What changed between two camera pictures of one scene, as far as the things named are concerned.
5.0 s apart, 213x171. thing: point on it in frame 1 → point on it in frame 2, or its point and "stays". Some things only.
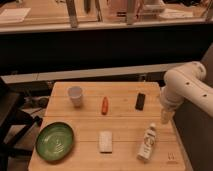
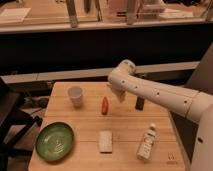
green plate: (55, 141) stays
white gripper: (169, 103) → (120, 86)
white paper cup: (75, 93) stays
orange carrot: (105, 106) stays
